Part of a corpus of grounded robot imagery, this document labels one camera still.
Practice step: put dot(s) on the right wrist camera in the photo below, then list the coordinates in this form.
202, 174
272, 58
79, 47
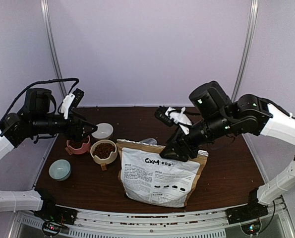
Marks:
170, 116

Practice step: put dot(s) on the light blue ceramic bowl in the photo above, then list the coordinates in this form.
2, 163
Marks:
60, 170

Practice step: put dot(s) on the metal frame post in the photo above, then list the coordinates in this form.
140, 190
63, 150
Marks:
50, 37
251, 26

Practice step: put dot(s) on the pink pet bowl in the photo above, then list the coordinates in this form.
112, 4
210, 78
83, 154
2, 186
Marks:
78, 148

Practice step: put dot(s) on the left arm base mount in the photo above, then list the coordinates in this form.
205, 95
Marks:
55, 218

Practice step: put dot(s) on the right metal frame post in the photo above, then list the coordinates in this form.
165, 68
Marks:
251, 26

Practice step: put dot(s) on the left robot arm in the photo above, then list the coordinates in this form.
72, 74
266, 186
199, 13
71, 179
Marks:
35, 121

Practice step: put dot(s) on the cream pet bowl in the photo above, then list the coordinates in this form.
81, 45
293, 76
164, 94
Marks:
104, 152

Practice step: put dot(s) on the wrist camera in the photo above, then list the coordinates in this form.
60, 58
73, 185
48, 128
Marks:
71, 100
170, 116

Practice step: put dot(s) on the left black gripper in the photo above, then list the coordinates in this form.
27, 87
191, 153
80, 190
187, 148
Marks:
76, 134

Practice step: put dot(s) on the left metal frame post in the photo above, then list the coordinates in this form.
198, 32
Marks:
50, 37

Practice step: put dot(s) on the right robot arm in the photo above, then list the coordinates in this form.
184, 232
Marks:
222, 117

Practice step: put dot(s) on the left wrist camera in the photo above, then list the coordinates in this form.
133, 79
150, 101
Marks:
71, 100

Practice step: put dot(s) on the white ceramic bowl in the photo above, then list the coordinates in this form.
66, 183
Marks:
104, 131

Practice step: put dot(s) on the front aluminium rail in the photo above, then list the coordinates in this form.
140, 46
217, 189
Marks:
212, 223

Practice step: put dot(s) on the metal food scoop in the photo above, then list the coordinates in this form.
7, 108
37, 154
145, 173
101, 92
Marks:
151, 141

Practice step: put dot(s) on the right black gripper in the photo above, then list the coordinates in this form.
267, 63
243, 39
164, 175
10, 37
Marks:
179, 137

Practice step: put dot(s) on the pet food bag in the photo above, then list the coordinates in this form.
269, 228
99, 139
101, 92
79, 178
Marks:
150, 179

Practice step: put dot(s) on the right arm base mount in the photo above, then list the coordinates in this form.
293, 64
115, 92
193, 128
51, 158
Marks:
248, 215

